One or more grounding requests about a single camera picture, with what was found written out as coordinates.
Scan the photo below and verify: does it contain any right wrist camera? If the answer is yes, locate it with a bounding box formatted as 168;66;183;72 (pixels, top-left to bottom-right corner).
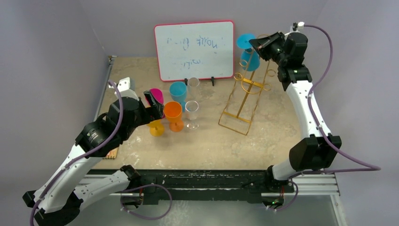
285;22;305;36

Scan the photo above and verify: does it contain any orange small circuit board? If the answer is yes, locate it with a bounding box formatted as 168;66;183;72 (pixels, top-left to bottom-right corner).
103;147;119;160

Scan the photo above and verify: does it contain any pink wine glass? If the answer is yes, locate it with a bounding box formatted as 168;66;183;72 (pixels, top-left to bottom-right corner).
149;88;164;105

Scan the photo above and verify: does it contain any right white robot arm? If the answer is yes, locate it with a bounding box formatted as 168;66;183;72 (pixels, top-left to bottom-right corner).
249;32;342;192

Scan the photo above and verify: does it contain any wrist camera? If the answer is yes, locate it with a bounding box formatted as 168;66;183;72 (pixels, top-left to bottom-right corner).
108;77;139;101
285;22;305;36

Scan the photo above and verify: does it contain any clear wine glass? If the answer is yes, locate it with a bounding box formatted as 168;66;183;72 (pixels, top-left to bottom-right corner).
187;77;200;100
185;100;199;130

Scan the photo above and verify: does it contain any orange wine glass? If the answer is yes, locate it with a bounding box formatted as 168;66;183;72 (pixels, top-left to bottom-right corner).
164;101;184;132

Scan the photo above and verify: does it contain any yellow wine glass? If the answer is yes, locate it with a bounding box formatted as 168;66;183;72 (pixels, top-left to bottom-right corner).
147;120;165;137

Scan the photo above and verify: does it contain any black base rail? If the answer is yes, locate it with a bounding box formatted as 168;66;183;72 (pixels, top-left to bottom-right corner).
124;169;283;204

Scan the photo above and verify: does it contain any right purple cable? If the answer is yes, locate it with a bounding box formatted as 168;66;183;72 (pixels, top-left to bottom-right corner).
268;24;382;213

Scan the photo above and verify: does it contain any light blue wine glass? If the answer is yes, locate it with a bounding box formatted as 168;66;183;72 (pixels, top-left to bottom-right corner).
169;81;187;112

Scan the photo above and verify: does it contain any red framed whiteboard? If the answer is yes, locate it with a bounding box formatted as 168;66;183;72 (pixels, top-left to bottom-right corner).
154;21;234;81

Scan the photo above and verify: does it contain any gold wire wine glass rack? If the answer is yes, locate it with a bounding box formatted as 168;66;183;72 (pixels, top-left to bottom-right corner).
218;34;277;136

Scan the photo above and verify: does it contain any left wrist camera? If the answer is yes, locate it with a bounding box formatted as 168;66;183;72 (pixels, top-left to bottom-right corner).
108;77;139;101

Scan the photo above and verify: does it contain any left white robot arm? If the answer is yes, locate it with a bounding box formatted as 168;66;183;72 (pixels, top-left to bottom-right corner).
23;91;164;226

